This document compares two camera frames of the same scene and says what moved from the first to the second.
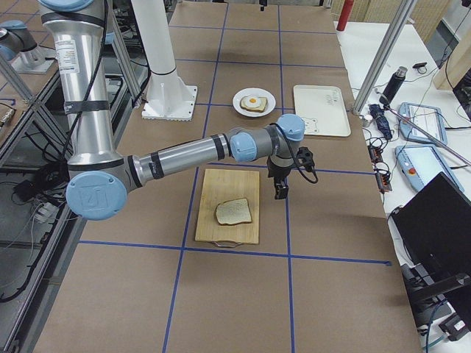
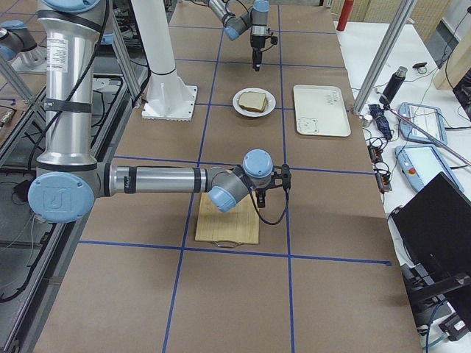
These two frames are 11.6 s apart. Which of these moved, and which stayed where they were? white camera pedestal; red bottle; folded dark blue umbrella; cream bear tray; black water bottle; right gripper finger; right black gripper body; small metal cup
Moved: right black gripper body; right gripper finger
Stayed: folded dark blue umbrella; cream bear tray; small metal cup; white camera pedestal; red bottle; black water bottle
